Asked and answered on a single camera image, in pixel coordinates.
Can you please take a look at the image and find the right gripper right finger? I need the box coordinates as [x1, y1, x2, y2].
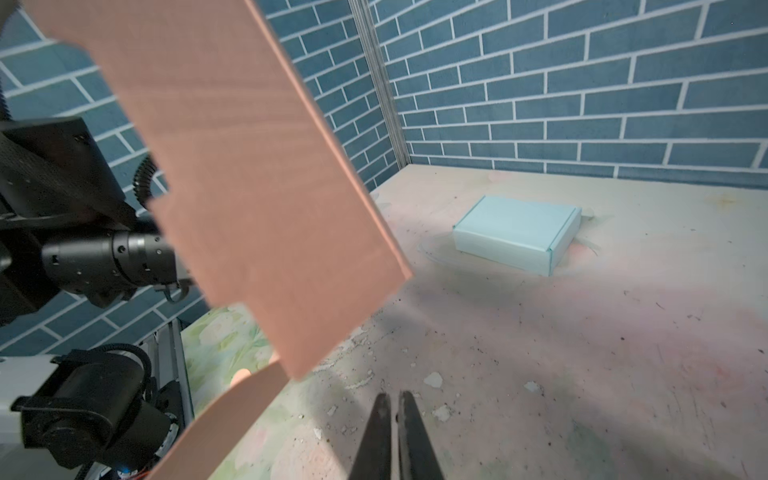
[397, 391, 445, 480]

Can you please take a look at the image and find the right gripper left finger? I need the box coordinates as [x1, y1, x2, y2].
[348, 393, 392, 480]

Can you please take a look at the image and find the light blue paper box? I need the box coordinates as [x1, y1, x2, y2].
[453, 196, 582, 276]

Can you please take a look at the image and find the pink paper box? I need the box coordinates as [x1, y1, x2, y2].
[23, 1, 411, 479]

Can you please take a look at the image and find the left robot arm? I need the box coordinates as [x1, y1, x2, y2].
[1, 117, 193, 479]

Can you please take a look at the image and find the left black corrugated cable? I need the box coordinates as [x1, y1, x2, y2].
[131, 154, 160, 211]

